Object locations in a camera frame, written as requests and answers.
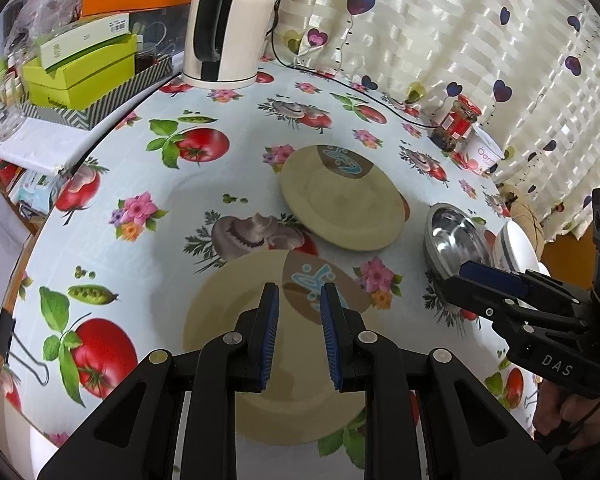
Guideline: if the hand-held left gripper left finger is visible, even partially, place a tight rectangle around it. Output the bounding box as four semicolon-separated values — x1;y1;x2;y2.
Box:
38;282;281;480

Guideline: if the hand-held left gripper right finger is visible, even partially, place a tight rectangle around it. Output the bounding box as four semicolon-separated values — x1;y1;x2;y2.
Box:
320;282;563;480

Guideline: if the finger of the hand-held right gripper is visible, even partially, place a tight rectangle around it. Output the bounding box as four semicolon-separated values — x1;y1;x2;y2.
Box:
459;260;593;318
440;276;586;343

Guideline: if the white bowl blue striped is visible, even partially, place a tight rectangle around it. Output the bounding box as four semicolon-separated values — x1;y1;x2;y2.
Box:
491;221;542;276

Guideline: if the stainless steel bowl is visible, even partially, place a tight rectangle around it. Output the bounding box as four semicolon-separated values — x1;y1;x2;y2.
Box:
424;203;496;286

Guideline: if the beige plate blue pattern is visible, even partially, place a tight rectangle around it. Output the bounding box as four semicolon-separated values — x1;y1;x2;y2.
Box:
279;144;405;252
182;250;421;446

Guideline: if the person's right hand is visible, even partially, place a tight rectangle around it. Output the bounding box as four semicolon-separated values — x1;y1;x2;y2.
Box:
532;380;588;441

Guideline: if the white yogurt tub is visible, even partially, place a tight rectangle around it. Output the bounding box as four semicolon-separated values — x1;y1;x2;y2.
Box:
457;127;505;177

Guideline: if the glass jar red lid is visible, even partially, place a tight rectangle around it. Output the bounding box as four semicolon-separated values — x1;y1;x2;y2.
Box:
430;94;482;153

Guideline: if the vegetable print tablecloth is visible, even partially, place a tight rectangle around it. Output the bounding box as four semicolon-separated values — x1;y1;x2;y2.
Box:
0;55;556;461

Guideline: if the cream curtain heart print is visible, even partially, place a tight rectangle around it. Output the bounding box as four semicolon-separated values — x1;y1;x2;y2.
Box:
265;0;600;241

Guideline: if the black binder clip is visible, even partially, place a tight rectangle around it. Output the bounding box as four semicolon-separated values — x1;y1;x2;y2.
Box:
0;310;50;387

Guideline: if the black white striped box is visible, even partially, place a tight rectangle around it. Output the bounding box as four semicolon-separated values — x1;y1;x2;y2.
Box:
20;55;175;132

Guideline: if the white electric kettle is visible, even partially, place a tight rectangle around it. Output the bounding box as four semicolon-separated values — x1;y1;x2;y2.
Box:
181;0;277;90

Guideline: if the white cardboard box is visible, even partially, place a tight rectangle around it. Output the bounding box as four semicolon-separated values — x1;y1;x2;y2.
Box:
0;110;105;176

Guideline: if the lime green box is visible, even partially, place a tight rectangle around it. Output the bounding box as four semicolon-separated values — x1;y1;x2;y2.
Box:
22;35;136;111

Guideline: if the clear glass mug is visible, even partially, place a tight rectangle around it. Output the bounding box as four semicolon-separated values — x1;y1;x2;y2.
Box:
0;60;25;141

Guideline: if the white and green box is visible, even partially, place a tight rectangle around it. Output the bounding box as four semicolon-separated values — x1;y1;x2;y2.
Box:
40;12;131;71

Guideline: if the clear plastic bag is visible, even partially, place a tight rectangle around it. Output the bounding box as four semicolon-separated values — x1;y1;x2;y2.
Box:
7;0;83;43

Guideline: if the black power cable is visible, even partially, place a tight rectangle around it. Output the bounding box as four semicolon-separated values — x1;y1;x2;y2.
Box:
267;25;445;131

